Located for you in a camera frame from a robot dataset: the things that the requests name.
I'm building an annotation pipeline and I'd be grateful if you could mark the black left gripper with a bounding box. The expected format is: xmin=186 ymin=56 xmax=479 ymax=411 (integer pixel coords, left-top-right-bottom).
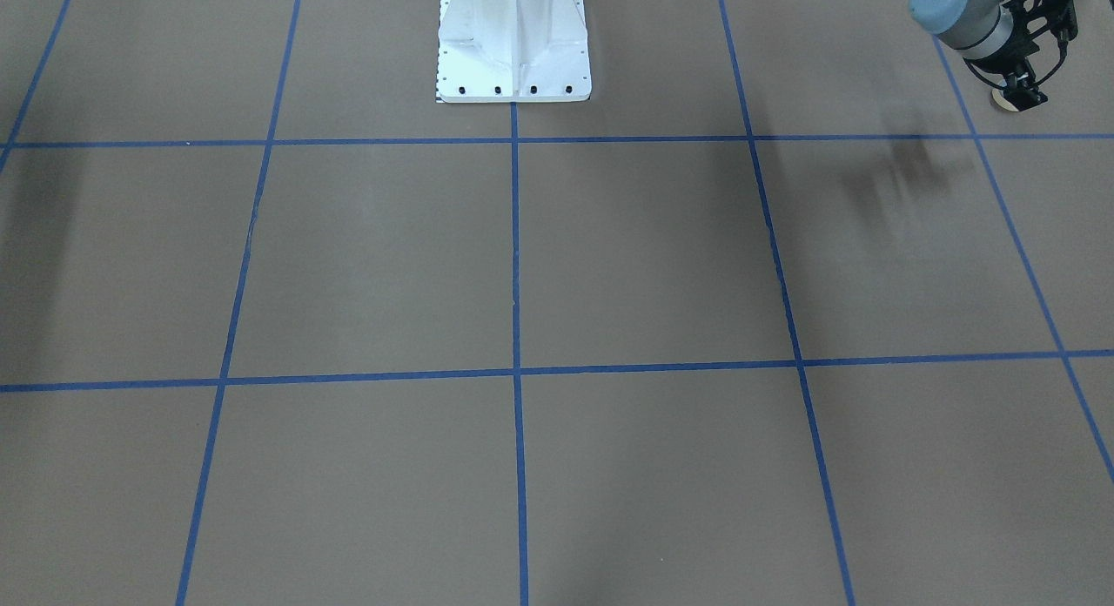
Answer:
xmin=983 ymin=57 xmax=1048 ymax=111

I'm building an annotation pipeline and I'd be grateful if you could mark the blue bell with yellow button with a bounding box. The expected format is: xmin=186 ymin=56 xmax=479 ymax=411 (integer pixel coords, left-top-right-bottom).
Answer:
xmin=990 ymin=89 xmax=1028 ymax=113

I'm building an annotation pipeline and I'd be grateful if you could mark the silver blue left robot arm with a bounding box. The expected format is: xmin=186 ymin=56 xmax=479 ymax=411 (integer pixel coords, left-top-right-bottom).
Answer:
xmin=908 ymin=0 xmax=1048 ymax=111

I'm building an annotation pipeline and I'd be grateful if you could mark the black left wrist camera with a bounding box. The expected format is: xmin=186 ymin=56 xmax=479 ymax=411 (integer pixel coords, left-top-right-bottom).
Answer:
xmin=1005 ymin=0 xmax=1079 ymax=70

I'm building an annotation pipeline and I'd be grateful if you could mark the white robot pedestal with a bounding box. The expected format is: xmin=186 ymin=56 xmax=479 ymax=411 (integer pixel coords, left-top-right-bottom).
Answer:
xmin=434 ymin=0 xmax=593 ymax=104

